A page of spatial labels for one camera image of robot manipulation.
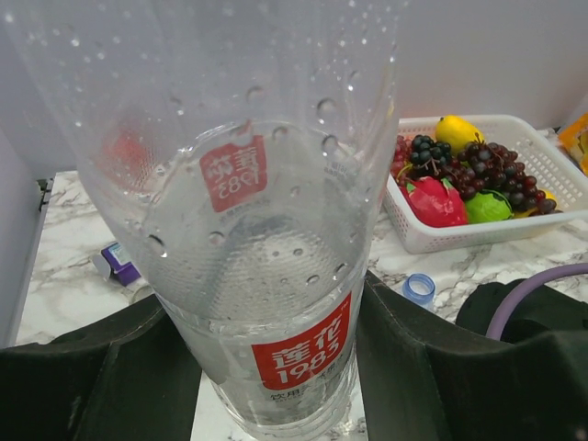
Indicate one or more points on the yellow lemon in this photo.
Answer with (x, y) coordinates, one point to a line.
(457, 133)

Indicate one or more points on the clear red-label water bottle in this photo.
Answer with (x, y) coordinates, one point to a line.
(239, 151)

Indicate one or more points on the dark red grape bunch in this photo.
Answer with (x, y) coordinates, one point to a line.
(485, 170)

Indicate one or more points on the black grape bunch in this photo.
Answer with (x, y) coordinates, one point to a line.
(429, 157)

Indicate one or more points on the purple rectangular box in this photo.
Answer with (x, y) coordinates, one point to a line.
(113, 263)

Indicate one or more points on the red dragon fruit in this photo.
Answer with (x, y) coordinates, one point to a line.
(435, 203)

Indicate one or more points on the green lime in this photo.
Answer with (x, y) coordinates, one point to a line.
(488, 206)

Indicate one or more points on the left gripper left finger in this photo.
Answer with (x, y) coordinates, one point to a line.
(126, 377)

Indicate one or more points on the orange snack bag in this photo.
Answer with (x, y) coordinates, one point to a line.
(573, 140)

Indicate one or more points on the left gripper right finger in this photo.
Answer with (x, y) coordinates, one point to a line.
(424, 378)

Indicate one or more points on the blue small water bottle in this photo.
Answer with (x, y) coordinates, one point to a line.
(420, 289)

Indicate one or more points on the white plastic fruit basket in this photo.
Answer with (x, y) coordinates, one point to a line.
(552, 170)

